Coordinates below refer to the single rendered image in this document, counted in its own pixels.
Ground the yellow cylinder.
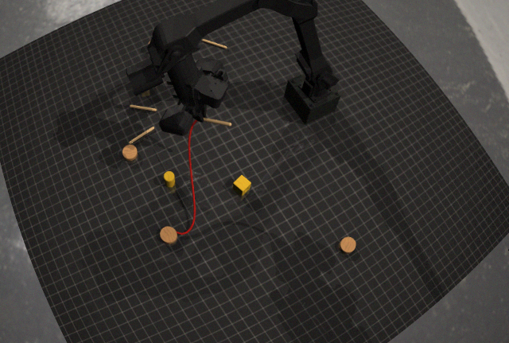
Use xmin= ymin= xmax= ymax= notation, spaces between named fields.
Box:
xmin=164 ymin=171 xmax=175 ymax=187

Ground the round wooden button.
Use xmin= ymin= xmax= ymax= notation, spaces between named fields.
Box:
xmin=160 ymin=226 xmax=177 ymax=244

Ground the round wooden disc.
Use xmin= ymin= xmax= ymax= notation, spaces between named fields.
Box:
xmin=122 ymin=145 xmax=138 ymax=161
xmin=339 ymin=236 xmax=356 ymax=254

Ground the yellow wooden block with hole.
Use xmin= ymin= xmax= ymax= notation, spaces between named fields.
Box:
xmin=232 ymin=175 xmax=251 ymax=196

